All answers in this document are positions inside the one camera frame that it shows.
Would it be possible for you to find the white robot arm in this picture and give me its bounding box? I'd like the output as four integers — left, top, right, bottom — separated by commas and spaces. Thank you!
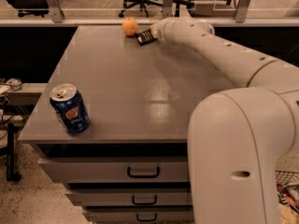
151, 17, 299, 224

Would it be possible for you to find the orange fruit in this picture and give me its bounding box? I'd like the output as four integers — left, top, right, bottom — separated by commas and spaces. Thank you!
121, 18, 138, 36

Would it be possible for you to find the black office chair centre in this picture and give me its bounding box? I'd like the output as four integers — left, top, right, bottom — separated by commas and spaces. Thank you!
119, 0, 164, 18

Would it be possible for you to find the grey drawer cabinet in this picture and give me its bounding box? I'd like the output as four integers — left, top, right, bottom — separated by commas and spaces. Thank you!
20, 26, 232, 224

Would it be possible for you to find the blue pepsi can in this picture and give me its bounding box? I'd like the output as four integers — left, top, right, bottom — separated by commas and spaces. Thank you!
50, 83, 90, 134

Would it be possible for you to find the black stand left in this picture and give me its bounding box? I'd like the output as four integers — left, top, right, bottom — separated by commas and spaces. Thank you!
7, 123, 21, 182

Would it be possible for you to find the red snack bag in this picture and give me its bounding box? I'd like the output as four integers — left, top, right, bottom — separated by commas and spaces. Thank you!
277, 184, 298, 211

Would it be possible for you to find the top drawer black handle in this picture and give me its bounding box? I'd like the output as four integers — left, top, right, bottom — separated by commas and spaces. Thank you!
127, 167, 160, 178

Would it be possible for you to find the drawer black handle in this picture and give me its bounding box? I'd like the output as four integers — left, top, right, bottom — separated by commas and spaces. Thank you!
131, 195, 157, 205
135, 214, 157, 222
127, 167, 160, 178

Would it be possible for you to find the middle drawer black handle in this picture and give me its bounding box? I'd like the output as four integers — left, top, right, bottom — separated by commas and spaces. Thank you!
131, 195, 157, 205

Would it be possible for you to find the bottom drawer black handle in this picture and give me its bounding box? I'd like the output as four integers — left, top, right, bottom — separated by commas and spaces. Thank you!
135, 214, 157, 222

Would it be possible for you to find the wire basket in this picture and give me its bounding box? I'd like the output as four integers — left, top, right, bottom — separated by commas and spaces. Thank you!
276, 171, 299, 224

